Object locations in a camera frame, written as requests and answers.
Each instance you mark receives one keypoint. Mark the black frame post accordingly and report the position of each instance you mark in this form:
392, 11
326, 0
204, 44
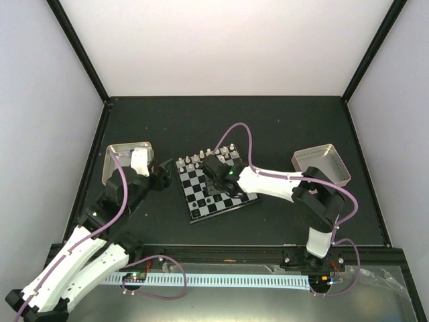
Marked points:
66, 25
377, 41

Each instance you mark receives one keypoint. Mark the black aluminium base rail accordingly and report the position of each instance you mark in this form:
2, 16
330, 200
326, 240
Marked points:
295, 257

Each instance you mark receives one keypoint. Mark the pink rimmed metal tin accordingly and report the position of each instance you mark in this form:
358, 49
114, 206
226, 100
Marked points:
325, 158

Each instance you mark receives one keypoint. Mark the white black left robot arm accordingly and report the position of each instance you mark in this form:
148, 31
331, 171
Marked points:
94, 250

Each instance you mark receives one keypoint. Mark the white slotted cable duct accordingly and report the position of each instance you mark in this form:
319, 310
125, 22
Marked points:
211, 280

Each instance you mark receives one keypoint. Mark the right black frame post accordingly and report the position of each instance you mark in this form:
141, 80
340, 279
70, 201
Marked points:
377, 41

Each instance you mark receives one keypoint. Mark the left black frame post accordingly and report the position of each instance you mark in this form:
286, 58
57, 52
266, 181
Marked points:
66, 25

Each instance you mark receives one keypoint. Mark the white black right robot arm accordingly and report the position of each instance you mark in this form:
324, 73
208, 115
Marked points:
314, 195

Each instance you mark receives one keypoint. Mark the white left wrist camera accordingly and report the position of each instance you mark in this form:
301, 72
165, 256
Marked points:
140, 158

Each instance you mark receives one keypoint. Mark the black white chessboard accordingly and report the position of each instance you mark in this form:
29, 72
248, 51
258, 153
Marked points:
193, 183

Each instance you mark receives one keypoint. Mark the gold rimmed metal tin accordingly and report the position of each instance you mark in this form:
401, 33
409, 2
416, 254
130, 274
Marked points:
123, 155

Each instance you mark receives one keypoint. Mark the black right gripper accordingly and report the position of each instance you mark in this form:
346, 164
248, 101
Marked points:
207, 177

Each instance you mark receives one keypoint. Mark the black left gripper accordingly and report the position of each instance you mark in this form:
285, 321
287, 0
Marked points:
162, 178

